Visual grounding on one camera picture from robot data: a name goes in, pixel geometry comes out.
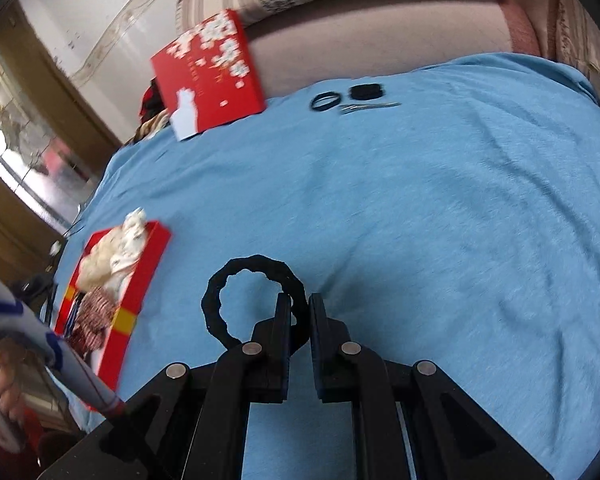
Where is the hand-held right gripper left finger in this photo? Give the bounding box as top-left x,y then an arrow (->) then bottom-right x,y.
37,292 -> 293,480

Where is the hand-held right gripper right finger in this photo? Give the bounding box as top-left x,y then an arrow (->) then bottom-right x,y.
307,292 -> 556,480

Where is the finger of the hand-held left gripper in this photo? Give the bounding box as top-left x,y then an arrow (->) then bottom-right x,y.
10,274 -> 56,306

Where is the black scrunchie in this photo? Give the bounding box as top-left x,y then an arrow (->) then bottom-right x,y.
201,256 -> 312,356

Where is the red gift box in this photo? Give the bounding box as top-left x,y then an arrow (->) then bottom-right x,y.
54,220 -> 172,411

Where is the person's left hand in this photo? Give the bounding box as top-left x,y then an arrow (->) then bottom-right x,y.
0,337 -> 33,423

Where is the white lace cloth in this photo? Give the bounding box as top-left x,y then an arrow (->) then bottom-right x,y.
77,208 -> 148,293

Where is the blue blanket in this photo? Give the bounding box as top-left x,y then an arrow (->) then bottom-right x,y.
55,52 -> 600,480

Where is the wooden glass door cabinet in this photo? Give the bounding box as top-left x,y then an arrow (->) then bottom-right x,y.
0,0 -> 123,281

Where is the dark patterned cloth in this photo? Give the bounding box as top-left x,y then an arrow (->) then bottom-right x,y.
132,79 -> 173,143

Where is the metal hair clip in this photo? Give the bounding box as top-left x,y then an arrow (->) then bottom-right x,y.
339,102 -> 402,115

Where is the red floral box lid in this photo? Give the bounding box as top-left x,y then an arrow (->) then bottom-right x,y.
150,8 -> 267,142

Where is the pink sofa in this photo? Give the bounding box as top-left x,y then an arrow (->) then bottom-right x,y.
242,0 -> 546,98

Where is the thin black hair tie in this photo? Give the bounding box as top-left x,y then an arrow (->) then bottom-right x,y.
310,91 -> 342,112

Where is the thick black hair tie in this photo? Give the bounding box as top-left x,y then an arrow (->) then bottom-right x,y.
349,82 -> 383,101

